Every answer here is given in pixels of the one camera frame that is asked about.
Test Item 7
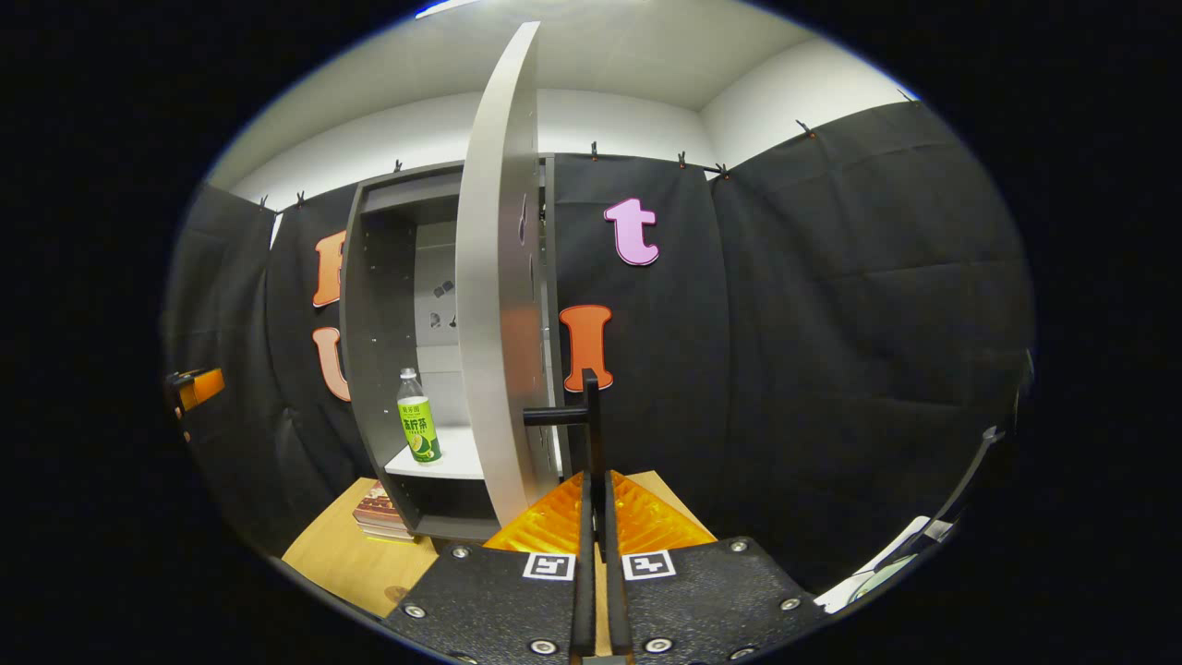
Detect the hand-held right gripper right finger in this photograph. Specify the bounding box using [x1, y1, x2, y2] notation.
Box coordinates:
[600, 469, 827, 664]

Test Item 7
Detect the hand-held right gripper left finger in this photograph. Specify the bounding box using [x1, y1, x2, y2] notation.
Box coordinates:
[381, 469, 597, 665]

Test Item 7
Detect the green label bottle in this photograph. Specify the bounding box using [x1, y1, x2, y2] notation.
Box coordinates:
[397, 368, 442, 466]

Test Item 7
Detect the dark grey cabinet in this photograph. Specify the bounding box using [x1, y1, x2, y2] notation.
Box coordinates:
[340, 153, 561, 544]

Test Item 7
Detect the black cabinet door handle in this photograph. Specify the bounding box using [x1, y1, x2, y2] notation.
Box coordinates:
[524, 368, 603, 500]

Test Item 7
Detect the beige cabinet door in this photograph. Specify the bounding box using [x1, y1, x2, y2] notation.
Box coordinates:
[455, 20, 566, 529]

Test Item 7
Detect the brown cover book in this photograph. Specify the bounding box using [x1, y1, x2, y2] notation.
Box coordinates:
[353, 480, 413, 537]

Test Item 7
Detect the black backdrop cloth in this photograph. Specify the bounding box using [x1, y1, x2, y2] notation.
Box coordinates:
[162, 100, 1037, 592]

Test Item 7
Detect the row of black cloth clips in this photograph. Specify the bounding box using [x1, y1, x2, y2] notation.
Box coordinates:
[259, 88, 915, 209]

